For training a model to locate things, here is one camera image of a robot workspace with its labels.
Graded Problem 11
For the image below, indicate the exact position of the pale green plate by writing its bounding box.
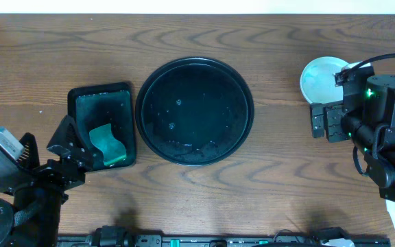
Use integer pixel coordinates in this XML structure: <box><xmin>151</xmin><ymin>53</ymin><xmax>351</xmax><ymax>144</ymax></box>
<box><xmin>300</xmin><ymin>56</ymin><xmax>348</xmax><ymax>104</ymax></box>

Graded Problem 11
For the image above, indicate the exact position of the round black tray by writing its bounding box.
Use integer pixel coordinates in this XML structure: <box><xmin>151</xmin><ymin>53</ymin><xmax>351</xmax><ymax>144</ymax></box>
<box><xmin>135</xmin><ymin>57</ymin><xmax>254</xmax><ymax>166</ymax></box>

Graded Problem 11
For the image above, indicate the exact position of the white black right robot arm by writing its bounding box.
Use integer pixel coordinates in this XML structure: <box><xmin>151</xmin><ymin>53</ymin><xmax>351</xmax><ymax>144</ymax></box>
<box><xmin>310</xmin><ymin>75</ymin><xmax>395</xmax><ymax>230</ymax></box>

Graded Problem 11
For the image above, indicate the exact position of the dark green rectangular tray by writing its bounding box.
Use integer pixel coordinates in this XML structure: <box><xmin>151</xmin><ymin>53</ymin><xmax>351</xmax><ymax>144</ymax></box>
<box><xmin>67</xmin><ymin>82</ymin><xmax>136</xmax><ymax>171</ymax></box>

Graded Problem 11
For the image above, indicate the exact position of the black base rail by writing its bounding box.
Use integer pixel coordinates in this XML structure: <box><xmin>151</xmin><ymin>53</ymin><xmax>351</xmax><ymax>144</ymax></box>
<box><xmin>57</xmin><ymin>226</ymin><xmax>391</xmax><ymax>247</ymax></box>

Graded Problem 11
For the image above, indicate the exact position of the green yellow scrub sponge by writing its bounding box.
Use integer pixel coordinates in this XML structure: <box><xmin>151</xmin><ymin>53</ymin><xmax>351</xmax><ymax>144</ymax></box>
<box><xmin>89</xmin><ymin>123</ymin><xmax>127</xmax><ymax>167</ymax></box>

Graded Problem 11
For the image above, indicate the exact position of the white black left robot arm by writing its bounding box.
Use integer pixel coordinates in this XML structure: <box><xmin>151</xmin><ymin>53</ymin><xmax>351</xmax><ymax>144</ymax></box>
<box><xmin>0</xmin><ymin>115</ymin><xmax>93</xmax><ymax>246</ymax></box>

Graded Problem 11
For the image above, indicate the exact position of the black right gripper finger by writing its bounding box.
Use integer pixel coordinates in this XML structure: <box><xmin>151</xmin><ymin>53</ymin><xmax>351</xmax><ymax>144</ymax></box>
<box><xmin>310</xmin><ymin>103</ymin><xmax>324</xmax><ymax>138</ymax></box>
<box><xmin>323</xmin><ymin>101</ymin><xmax>349</xmax><ymax>143</ymax></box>

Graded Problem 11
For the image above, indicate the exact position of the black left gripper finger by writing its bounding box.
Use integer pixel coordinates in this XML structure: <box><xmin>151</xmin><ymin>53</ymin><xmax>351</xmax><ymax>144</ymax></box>
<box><xmin>17</xmin><ymin>132</ymin><xmax>40</xmax><ymax>170</ymax></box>
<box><xmin>47</xmin><ymin>115</ymin><xmax>93</xmax><ymax>171</ymax></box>

